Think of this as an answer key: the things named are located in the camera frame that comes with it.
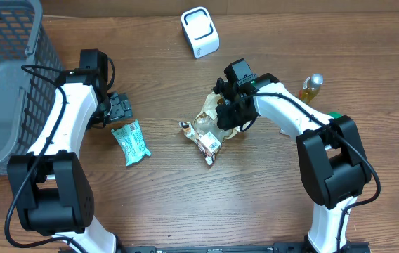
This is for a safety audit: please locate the teal snack packet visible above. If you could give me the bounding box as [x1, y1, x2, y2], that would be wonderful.
[111, 119, 151, 167]

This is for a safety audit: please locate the brown Pantene sachet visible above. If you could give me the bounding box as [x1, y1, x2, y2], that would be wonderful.
[179, 93, 240, 166]

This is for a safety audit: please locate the yellow dish soap bottle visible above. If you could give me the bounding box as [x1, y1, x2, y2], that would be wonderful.
[298, 73, 324, 104]

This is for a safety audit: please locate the green lid white jar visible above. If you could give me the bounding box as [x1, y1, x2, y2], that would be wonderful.
[328, 112, 342, 119]

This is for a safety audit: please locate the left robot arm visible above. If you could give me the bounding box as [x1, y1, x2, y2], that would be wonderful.
[4, 49, 125, 252]

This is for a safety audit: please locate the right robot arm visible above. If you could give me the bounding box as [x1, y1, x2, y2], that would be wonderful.
[213, 58, 379, 252]

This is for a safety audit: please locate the white barcode scanner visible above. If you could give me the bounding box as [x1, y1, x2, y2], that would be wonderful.
[181, 6, 220, 58]

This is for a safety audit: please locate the grey plastic mesh basket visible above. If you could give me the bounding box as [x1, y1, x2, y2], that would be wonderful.
[0, 0, 63, 175]

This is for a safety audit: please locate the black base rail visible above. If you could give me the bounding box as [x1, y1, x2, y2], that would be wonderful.
[58, 241, 372, 253]

